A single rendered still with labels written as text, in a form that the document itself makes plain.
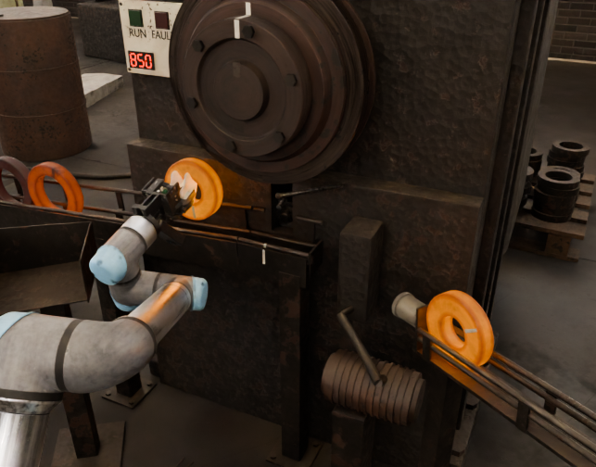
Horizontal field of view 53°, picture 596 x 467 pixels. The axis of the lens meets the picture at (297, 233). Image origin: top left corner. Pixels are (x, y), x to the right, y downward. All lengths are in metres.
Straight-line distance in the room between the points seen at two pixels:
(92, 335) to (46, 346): 0.07
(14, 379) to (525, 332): 1.93
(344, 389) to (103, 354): 0.60
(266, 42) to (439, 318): 0.64
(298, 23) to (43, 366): 0.76
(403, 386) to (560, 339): 1.25
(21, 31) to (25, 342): 3.16
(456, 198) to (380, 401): 0.48
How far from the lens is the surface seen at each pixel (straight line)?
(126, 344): 1.01
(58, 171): 1.84
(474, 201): 1.38
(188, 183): 1.47
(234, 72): 1.24
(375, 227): 1.38
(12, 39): 4.06
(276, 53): 1.19
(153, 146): 1.69
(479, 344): 1.18
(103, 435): 2.04
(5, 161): 2.00
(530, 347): 2.44
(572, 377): 2.36
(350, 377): 1.39
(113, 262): 1.29
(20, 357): 1.02
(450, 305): 1.21
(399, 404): 1.37
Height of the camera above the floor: 1.44
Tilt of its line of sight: 28 degrees down
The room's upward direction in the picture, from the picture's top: straight up
